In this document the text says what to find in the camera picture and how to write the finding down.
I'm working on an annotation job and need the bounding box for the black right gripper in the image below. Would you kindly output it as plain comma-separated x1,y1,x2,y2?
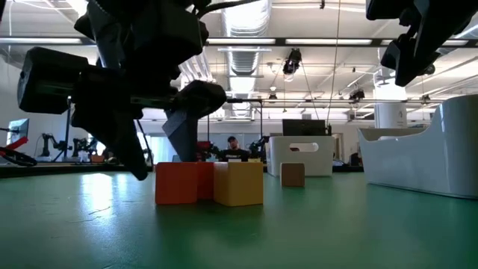
365,0,478,88

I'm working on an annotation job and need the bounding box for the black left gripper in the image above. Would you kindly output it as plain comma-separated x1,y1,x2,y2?
16,0,228,182

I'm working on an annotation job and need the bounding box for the large red wooden block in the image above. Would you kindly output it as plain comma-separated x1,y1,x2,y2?
155,161,199,205

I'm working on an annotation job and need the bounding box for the red storage cabinet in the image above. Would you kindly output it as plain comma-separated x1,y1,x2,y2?
196,140,212,162

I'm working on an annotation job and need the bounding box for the white round pillar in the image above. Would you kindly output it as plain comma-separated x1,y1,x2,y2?
374,74,408,129

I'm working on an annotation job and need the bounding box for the small red wooden block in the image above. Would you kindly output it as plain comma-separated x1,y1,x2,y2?
196,161,216,201

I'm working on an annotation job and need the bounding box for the person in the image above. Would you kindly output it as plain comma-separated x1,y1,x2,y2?
220,135,250,163

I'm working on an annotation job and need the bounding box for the yellow wooden cube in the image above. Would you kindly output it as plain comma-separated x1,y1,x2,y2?
213,161,264,208

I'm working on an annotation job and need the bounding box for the computer monitor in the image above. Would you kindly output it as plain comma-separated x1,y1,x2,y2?
7,118,30,146

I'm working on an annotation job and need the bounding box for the green table mat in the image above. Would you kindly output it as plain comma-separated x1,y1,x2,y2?
0,170,478,269

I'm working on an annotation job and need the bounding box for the grey plastic bin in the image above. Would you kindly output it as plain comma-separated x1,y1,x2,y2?
359,93,478,200

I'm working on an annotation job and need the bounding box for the black monitor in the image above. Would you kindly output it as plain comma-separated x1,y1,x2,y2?
282,119,327,137

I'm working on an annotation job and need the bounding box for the tan wooden block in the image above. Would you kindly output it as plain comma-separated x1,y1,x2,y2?
280,162,305,188

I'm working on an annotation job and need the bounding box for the thin hanging black cable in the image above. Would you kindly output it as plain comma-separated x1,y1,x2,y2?
326,0,341,125

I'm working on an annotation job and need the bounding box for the black background rig frame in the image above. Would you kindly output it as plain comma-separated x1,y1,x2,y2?
61,96,75,160
206,98,264,162

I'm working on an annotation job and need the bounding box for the black overhead light rail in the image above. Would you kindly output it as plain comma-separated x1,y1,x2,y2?
0,36,478,49

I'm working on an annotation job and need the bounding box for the black cable loop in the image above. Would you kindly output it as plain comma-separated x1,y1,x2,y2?
0,146,38,167

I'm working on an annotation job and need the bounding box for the red strap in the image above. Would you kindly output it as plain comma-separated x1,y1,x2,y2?
0,136,29,158

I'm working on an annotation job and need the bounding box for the white plastic bin with handle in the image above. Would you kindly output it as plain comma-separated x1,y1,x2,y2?
265,135,335,178

